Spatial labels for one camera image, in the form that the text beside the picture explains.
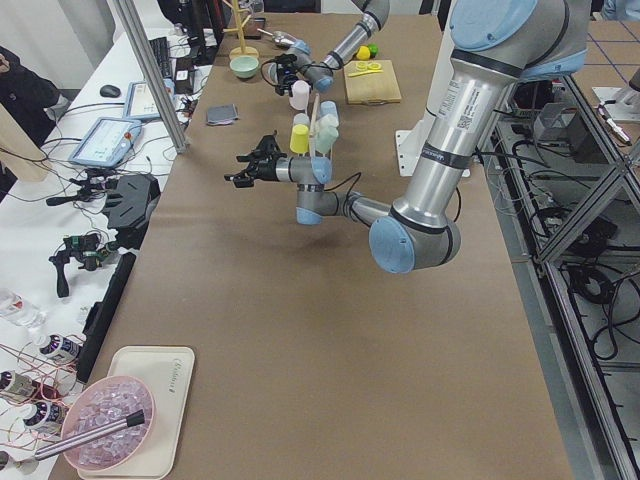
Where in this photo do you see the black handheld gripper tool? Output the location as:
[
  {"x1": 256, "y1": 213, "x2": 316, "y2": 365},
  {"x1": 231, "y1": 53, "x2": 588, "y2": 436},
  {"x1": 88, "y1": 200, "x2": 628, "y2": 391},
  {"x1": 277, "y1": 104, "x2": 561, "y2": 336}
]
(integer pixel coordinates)
[{"x1": 49, "y1": 233, "x2": 120, "y2": 298}]

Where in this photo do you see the metal rod tool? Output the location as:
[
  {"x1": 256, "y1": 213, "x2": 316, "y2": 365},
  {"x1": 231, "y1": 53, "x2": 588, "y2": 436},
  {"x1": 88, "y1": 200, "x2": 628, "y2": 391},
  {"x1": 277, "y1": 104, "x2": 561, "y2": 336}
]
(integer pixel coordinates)
[{"x1": 33, "y1": 410, "x2": 145, "y2": 461}]

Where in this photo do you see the yellow plastic cup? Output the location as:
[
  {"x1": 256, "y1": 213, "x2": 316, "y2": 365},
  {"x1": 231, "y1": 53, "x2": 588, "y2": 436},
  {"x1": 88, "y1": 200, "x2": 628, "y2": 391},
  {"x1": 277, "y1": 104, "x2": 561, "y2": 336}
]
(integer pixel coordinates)
[{"x1": 289, "y1": 124, "x2": 309, "y2": 155}]

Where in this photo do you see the teach pendant tablet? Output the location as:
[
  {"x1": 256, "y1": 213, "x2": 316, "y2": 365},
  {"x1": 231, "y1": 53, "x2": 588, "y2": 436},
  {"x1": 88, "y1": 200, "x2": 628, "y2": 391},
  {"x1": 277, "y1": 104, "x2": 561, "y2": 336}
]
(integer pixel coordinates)
[
  {"x1": 69, "y1": 117, "x2": 143, "y2": 168},
  {"x1": 123, "y1": 81, "x2": 160, "y2": 121}
]

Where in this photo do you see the black keyboard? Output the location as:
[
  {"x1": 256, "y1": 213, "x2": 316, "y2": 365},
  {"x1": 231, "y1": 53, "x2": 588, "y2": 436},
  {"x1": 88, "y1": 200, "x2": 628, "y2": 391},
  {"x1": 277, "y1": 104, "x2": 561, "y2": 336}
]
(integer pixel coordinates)
[{"x1": 149, "y1": 37, "x2": 172, "y2": 78}]

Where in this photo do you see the yellow plastic knife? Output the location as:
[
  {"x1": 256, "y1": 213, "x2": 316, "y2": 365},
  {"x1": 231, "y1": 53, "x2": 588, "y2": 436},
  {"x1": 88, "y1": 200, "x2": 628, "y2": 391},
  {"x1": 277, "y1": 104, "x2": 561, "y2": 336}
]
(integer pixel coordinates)
[{"x1": 347, "y1": 69, "x2": 384, "y2": 78}]

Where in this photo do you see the blue plastic cup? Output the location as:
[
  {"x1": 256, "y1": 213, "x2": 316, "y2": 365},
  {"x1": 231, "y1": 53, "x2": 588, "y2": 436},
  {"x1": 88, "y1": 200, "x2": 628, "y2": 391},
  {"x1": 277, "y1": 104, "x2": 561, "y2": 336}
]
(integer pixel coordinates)
[{"x1": 320, "y1": 100, "x2": 338, "y2": 117}]

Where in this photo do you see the pink bowl of ice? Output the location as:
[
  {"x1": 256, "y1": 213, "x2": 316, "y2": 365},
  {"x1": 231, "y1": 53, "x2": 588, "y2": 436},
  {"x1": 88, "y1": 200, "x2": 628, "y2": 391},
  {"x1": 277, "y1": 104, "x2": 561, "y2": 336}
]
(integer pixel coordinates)
[{"x1": 61, "y1": 375, "x2": 155, "y2": 472}]

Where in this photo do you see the aluminium frame post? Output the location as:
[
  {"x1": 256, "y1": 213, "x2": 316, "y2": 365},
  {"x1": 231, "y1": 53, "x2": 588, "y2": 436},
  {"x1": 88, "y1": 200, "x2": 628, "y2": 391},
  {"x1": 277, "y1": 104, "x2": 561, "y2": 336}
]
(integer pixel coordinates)
[{"x1": 114, "y1": 0, "x2": 187, "y2": 154}]

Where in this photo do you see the white plastic cup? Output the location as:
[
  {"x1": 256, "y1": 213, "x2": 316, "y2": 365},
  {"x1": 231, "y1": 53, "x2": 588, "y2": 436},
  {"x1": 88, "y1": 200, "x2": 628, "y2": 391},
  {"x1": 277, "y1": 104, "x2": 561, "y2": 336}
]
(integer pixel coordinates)
[{"x1": 319, "y1": 114, "x2": 339, "y2": 131}]

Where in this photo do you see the white wire cup holder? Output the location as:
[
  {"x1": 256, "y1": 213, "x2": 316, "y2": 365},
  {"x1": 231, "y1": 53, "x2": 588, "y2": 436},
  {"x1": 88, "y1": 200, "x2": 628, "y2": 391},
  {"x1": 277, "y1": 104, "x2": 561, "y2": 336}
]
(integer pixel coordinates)
[{"x1": 289, "y1": 94, "x2": 339, "y2": 157}]

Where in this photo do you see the white camera mast base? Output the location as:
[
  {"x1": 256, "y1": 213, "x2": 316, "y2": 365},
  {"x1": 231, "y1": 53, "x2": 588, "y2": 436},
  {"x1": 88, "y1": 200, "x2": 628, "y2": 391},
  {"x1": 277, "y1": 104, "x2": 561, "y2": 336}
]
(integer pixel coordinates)
[{"x1": 395, "y1": 0, "x2": 457, "y2": 176}]

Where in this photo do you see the grey plastic cup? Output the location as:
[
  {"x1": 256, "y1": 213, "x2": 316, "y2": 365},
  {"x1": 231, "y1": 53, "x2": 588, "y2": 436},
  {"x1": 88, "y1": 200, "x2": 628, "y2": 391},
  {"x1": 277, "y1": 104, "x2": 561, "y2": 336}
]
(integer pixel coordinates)
[{"x1": 293, "y1": 113, "x2": 310, "y2": 126}]

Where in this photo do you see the wooden cutting board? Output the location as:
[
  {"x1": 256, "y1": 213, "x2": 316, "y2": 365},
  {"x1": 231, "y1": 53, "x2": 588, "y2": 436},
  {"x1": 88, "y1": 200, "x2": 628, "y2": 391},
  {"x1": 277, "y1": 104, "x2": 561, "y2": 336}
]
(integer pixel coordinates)
[{"x1": 343, "y1": 59, "x2": 402, "y2": 105}]

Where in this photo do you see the grey folded cloth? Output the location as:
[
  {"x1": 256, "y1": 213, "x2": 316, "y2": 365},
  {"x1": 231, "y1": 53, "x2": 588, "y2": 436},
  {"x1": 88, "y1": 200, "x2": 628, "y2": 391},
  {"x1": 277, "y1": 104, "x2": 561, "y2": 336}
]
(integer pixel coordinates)
[{"x1": 206, "y1": 104, "x2": 238, "y2": 125}]

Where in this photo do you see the black computer mouse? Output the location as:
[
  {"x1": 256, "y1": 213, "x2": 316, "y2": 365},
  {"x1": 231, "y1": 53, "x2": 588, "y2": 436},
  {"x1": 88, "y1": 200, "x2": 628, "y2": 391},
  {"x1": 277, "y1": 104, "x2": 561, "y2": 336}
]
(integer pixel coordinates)
[{"x1": 99, "y1": 84, "x2": 121, "y2": 98}]

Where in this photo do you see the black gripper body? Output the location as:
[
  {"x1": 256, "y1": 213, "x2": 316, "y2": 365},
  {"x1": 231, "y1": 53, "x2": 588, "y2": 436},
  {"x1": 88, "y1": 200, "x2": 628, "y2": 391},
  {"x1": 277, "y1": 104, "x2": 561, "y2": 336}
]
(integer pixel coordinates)
[
  {"x1": 260, "y1": 53, "x2": 299, "y2": 88},
  {"x1": 240, "y1": 145, "x2": 290, "y2": 182}
]

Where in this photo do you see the wooden mug tree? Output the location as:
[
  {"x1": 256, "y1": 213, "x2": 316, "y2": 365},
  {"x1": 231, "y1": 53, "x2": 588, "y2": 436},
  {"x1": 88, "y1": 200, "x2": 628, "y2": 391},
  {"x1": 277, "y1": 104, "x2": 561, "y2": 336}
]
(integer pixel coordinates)
[{"x1": 223, "y1": 0, "x2": 259, "y2": 60}]

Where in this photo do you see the black plastic stand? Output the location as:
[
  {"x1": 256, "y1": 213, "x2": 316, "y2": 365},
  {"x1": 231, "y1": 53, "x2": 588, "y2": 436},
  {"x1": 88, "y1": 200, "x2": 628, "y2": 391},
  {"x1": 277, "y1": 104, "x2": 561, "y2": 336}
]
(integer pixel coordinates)
[{"x1": 102, "y1": 174, "x2": 161, "y2": 249}]

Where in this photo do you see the green plastic cup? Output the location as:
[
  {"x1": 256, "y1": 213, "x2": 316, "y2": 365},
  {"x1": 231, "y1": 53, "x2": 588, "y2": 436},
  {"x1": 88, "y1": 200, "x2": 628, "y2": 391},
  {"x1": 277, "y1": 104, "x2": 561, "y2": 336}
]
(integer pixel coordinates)
[{"x1": 315, "y1": 129, "x2": 339, "y2": 154}]

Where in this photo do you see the green ceramic bowl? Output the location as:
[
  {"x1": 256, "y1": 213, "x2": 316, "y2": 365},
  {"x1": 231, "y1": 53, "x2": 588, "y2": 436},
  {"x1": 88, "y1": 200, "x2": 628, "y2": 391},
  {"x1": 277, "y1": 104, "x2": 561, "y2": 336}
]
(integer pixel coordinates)
[{"x1": 229, "y1": 55, "x2": 260, "y2": 80}]

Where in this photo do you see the metal scoop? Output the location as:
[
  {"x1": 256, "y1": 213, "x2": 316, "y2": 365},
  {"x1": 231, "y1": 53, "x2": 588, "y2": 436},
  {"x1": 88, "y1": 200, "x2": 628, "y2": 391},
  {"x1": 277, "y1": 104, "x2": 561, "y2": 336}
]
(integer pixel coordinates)
[{"x1": 258, "y1": 28, "x2": 298, "y2": 49}]

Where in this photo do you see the cream plastic tray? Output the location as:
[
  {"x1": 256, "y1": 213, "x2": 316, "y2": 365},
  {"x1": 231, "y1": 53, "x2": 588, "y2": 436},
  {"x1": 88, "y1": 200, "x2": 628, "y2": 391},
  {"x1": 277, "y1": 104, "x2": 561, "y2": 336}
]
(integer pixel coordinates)
[{"x1": 78, "y1": 346, "x2": 195, "y2": 479}]

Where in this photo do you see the pink plastic cup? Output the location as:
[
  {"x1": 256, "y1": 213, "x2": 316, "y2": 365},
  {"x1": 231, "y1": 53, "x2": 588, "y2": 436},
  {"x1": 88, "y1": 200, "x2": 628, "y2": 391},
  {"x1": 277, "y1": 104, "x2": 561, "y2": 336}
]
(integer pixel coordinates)
[{"x1": 289, "y1": 80, "x2": 311, "y2": 111}]

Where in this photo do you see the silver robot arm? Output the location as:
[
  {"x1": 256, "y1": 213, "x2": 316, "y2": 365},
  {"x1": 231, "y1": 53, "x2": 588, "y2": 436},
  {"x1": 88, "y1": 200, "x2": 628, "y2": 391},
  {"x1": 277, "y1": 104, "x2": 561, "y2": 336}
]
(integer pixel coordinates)
[
  {"x1": 230, "y1": 1, "x2": 591, "y2": 273},
  {"x1": 260, "y1": 1, "x2": 390, "y2": 97}
]

